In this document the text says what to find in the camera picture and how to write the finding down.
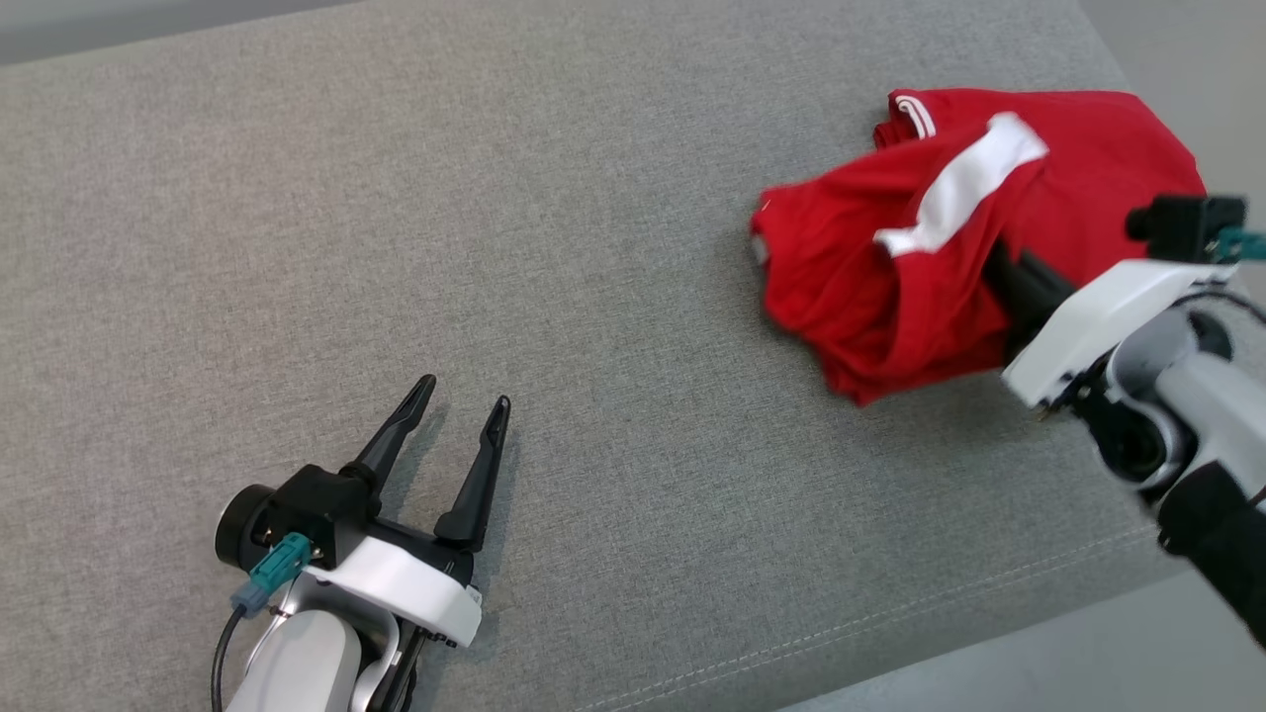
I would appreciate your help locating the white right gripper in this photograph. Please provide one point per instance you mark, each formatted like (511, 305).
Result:
(1098, 316)

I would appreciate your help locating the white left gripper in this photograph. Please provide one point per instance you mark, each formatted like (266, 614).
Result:
(415, 593)

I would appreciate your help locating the red Bulls 23 jersey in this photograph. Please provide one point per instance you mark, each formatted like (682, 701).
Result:
(1108, 148)

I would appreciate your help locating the red shorts with white band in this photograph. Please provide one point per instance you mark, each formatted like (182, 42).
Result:
(841, 257)

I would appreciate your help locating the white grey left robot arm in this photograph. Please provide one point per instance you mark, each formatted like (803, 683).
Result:
(297, 663)

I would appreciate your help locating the grey fabric sofa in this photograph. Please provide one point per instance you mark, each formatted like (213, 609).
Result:
(495, 247)

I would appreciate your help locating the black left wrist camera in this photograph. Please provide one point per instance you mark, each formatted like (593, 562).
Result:
(321, 509)

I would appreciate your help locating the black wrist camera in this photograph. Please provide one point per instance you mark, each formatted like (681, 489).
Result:
(321, 509)
(1187, 227)

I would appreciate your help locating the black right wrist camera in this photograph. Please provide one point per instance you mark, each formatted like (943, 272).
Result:
(1187, 227)

